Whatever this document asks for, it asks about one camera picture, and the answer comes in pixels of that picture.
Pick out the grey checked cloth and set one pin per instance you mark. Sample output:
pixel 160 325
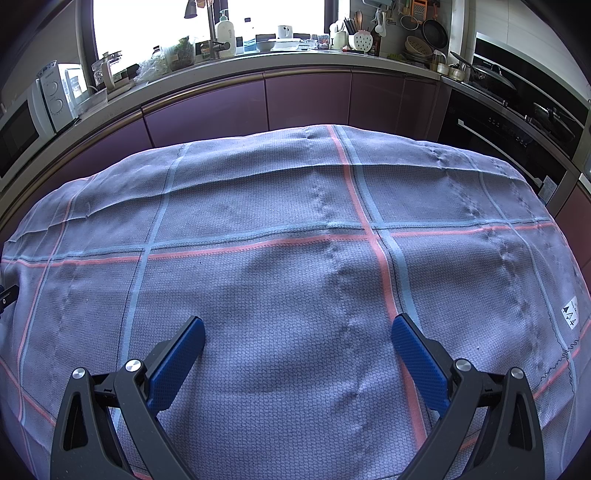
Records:
pixel 277 286

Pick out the white utensil crock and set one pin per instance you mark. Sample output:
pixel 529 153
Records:
pixel 339 39

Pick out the purple kitchen base cabinets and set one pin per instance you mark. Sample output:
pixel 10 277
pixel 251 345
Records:
pixel 300 101

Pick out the white bowl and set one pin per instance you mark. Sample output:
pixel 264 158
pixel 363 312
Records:
pixel 266 45

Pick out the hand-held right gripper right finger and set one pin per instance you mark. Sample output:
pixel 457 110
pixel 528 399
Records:
pixel 418 364

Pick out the black hanging frying pan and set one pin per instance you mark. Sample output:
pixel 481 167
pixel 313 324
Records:
pixel 435 33

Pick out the white dotted utensil holder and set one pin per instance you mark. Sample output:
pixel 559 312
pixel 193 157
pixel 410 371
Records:
pixel 361 41

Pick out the clear plastic food container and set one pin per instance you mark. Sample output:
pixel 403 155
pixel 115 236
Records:
pixel 92 100

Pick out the white microwave oven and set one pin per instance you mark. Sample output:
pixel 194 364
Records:
pixel 51 101

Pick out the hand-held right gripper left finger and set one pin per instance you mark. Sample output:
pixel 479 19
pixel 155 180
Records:
pixel 178 364

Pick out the black built-in oven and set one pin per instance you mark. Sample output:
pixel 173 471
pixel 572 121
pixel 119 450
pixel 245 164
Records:
pixel 489 134

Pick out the steel kitchen faucet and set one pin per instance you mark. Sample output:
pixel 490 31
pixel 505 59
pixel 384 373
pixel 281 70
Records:
pixel 211 32

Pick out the clear plastic bottle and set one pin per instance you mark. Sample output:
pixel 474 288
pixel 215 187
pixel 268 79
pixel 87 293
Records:
pixel 249 34

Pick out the dark framed kitchen window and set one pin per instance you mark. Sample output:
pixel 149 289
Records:
pixel 152 23

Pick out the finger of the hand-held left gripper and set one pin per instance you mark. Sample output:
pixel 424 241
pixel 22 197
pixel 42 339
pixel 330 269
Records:
pixel 7 297

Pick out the black wok with lid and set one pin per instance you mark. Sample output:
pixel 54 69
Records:
pixel 489 74

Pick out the pile of clear plastic bags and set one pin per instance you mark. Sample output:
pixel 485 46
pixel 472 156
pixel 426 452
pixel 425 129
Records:
pixel 175 55

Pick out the white soap pump bottle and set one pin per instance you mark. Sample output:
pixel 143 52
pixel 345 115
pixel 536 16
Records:
pixel 226 37

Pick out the white mug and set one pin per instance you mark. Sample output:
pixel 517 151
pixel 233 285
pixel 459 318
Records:
pixel 285 32

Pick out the white stone kitchen countertop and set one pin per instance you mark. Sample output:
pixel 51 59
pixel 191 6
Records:
pixel 258 62

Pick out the glass jar with lid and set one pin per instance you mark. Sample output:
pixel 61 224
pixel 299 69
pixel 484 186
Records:
pixel 108 71

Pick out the black cooking pot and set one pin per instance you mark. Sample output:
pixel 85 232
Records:
pixel 554 120

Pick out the orange hanging grater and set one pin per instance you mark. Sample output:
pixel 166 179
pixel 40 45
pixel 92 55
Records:
pixel 419 8

